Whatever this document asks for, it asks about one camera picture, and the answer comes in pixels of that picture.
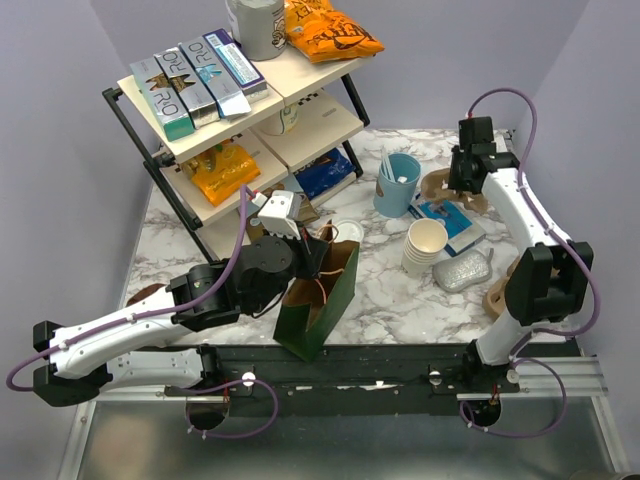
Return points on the light blue cup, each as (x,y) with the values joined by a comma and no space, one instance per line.
(393,199)

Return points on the black frame beige shelf rack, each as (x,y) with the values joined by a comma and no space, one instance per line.
(330,113)

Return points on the white stirrers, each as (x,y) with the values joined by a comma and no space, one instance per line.
(387,168)

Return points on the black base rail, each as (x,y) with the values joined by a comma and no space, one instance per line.
(350,380)

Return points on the stack of white paper cups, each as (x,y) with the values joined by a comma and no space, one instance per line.
(425,239)

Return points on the teal RO box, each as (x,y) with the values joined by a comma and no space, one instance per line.
(162,99)

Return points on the silver glitter pouch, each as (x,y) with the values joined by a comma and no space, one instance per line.
(471,267)

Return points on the brown snack bag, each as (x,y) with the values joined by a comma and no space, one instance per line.
(306,213)

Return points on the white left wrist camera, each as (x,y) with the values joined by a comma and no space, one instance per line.
(277,214)

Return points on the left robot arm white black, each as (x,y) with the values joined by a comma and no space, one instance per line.
(135,345)

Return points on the brown cardboard cup carrier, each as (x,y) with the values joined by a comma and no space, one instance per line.
(494,302)

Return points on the orange chips bag top shelf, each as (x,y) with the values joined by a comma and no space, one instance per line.
(322,33)

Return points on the yellow snack bag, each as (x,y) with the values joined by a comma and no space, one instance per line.
(220,171)

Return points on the blue RO box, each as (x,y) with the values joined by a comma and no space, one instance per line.
(230,99)

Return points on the purple white box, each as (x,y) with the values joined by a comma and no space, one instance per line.
(248,78)

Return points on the brown RO box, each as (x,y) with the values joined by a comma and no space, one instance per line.
(198,101)

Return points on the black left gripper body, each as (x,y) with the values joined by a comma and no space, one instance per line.
(254,308)

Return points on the blue razor box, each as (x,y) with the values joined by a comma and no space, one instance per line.
(463,232)

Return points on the grey canister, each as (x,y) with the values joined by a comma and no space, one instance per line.
(258,27)

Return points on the blue snack bag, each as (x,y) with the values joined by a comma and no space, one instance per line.
(324,173)

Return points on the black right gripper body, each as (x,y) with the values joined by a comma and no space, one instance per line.
(456,181)

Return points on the green paper bag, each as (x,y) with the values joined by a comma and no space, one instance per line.
(311,309)

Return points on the single brown cup carrier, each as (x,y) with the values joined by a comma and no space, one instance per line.
(434,188)

